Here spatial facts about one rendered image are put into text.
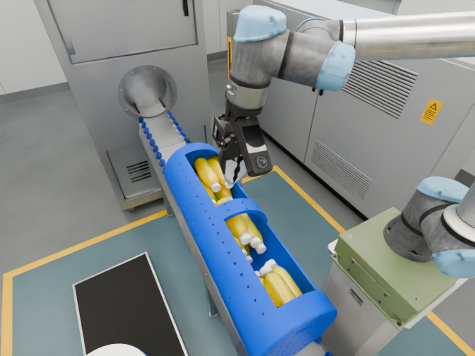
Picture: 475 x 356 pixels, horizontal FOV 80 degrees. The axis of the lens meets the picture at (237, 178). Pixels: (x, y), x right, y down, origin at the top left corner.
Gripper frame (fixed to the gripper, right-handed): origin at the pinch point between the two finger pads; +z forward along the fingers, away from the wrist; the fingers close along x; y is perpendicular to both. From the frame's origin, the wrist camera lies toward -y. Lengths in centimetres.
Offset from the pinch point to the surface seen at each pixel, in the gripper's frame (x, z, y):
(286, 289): -15.1, 31.9, -17.8
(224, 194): -21, 49, 36
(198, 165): -13, 42, 51
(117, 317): 36, 150, 39
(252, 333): -1.4, 35.4, -23.6
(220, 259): -1.7, 35.9, -0.1
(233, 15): -34, -13, 79
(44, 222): 83, 183, 157
